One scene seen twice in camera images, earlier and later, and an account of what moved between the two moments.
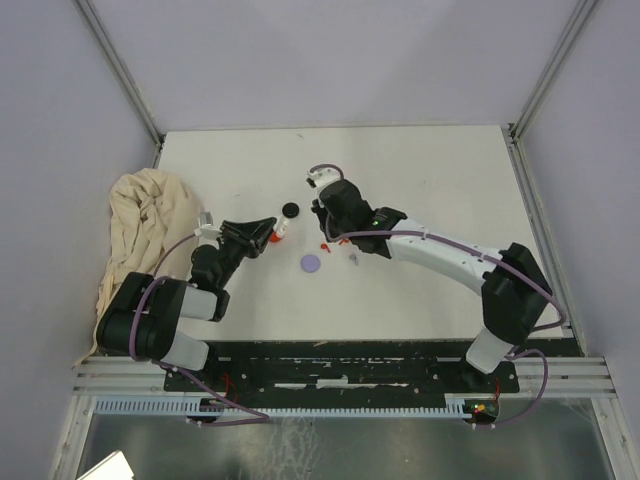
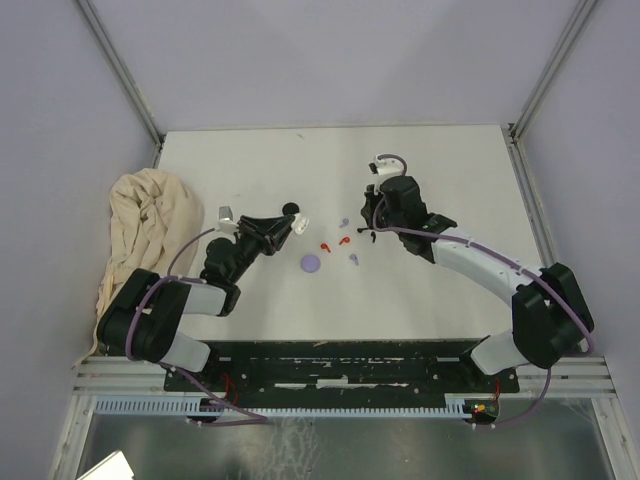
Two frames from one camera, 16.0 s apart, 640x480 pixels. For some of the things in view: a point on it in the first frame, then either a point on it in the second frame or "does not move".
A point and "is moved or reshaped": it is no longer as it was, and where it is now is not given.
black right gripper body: [322, 213] → [382, 216]
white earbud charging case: [280, 226] is moved or reshaped
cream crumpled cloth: [155, 216] does not move
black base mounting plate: [343, 368] does not move
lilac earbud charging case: [310, 263] does not move
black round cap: [290, 210] does not move
